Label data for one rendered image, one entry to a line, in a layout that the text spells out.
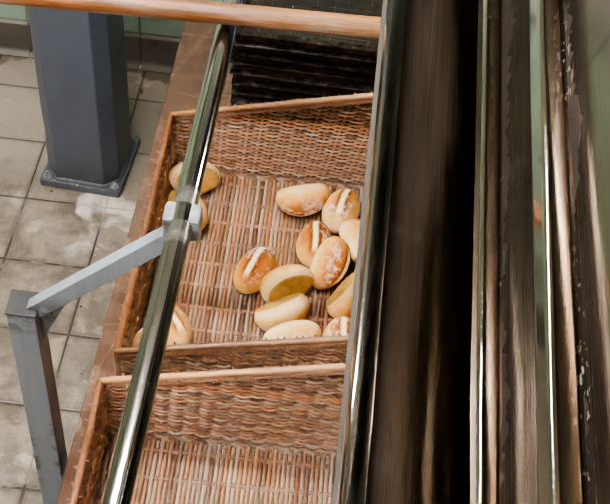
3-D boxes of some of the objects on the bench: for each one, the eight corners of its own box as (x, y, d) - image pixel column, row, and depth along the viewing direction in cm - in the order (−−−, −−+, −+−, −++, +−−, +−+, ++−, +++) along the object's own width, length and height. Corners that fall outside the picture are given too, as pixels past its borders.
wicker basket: (420, 192, 239) (440, 82, 219) (411, 442, 202) (434, 339, 181) (167, 166, 240) (163, 54, 219) (112, 411, 203) (101, 305, 182)
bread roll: (220, 197, 235) (225, 164, 232) (171, 197, 230) (176, 163, 227) (208, 188, 239) (213, 154, 237) (159, 187, 234) (164, 153, 232)
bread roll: (258, 303, 218) (259, 283, 213) (224, 289, 219) (224, 269, 215) (284, 265, 224) (285, 244, 220) (250, 251, 225) (251, 231, 221)
